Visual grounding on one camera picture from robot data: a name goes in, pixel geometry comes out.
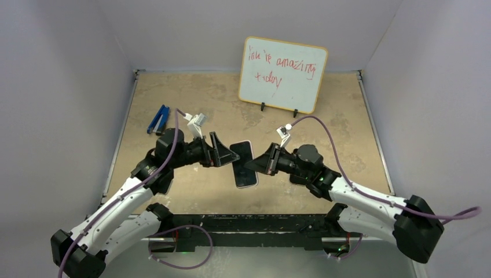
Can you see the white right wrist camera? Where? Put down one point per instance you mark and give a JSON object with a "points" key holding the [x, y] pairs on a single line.
{"points": [[284, 133]]}

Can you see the whiteboard with red writing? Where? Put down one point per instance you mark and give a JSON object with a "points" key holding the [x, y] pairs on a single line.
{"points": [[281, 74]]}

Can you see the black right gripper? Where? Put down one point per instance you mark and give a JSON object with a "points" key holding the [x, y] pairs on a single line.
{"points": [[267, 163]]}

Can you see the purple phone black screen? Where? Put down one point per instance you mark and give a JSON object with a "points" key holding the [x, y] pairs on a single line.
{"points": [[243, 165]]}

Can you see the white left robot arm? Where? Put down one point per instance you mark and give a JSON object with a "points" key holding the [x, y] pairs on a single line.
{"points": [[87, 249]]}

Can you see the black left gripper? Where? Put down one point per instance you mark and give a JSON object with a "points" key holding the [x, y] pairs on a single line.
{"points": [[218, 156]]}

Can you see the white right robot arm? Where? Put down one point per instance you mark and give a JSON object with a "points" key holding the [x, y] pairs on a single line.
{"points": [[409, 224]]}

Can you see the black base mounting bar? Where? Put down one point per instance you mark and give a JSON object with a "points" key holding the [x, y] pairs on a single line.
{"points": [[312, 232]]}

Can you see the blue and black stapler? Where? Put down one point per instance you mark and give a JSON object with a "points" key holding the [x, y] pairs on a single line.
{"points": [[158, 123]]}

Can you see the silver phone black screen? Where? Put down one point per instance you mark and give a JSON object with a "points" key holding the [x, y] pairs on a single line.
{"points": [[164, 187]]}

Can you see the black phone case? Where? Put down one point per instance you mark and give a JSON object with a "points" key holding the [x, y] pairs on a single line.
{"points": [[297, 180]]}

